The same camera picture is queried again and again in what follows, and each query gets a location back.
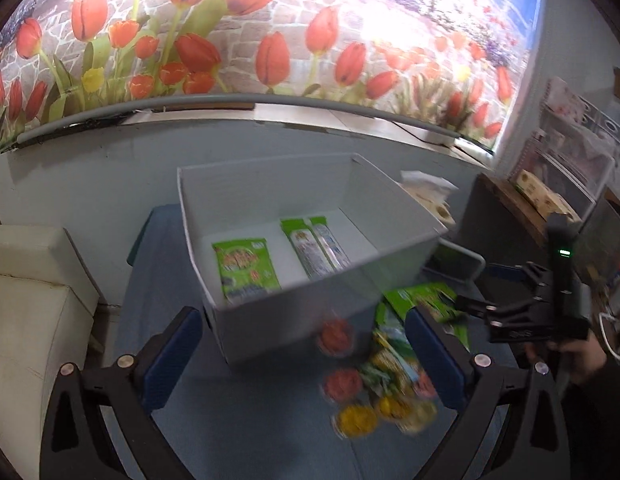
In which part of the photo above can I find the cream leather sofa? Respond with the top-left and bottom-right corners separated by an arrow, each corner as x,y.
0,224 -> 100,479

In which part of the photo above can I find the dark green snack bag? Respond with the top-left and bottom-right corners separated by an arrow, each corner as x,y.
375,282 -> 470,350

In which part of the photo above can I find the wooden side shelf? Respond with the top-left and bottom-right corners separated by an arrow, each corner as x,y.
477,174 -> 620,289

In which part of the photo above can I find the red jelly cup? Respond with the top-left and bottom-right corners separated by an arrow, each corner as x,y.
316,318 -> 354,358
322,367 -> 363,404

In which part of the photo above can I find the yellow jelly cup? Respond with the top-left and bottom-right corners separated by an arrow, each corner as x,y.
398,398 -> 438,434
332,404 -> 378,439

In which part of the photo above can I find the white cable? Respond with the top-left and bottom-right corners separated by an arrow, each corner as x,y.
596,311 -> 620,363

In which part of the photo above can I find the patterned cream box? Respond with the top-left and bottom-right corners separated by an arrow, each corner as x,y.
514,170 -> 581,223

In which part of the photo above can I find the white cardboard box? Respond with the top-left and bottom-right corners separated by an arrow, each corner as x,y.
176,153 -> 446,364

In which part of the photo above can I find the long green snack pack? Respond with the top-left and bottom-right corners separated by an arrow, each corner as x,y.
310,216 -> 350,271
358,302 -> 422,398
280,219 -> 334,280

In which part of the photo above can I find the person's right hand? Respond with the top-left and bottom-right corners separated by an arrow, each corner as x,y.
546,330 -> 615,390

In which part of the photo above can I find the clear plastic drawer organizer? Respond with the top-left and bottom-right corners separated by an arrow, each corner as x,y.
510,77 -> 620,221

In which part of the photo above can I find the green square snack bag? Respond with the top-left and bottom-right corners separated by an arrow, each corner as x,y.
212,238 -> 281,304

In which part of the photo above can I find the tissue pack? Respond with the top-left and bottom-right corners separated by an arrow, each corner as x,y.
399,171 -> 459,228

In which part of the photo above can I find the tulip mural screen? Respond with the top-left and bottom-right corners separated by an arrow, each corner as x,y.
0,0 -> 541,152

